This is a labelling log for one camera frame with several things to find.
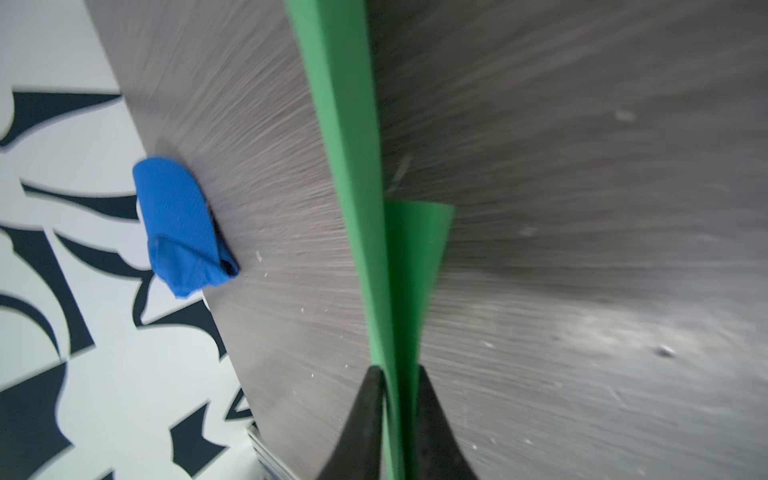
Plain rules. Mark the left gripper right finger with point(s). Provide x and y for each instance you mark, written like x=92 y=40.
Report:
x=438 y=455

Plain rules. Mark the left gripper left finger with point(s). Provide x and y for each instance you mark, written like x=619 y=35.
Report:
x=357 y=454

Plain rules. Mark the green square paper sheet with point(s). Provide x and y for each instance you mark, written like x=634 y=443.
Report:
x=397 y=246

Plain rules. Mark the blue cloth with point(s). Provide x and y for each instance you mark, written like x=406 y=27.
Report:
x=185 y=249

